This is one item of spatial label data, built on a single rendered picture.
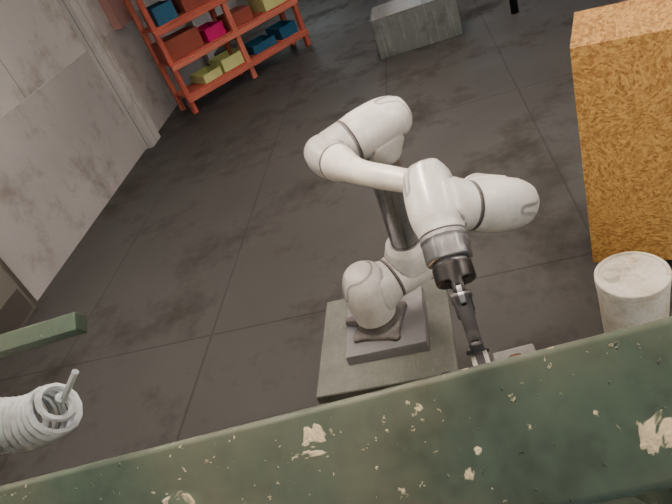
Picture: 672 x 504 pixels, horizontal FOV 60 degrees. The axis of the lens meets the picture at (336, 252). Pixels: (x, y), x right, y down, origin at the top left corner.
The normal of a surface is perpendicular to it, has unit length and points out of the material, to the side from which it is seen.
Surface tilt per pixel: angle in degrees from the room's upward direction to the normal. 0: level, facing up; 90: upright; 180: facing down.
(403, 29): 90
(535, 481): 35
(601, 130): 90
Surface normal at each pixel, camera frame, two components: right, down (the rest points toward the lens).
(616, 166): -0.33, 0.64
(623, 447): -0.25, -0.29
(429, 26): -0.07, 0.60
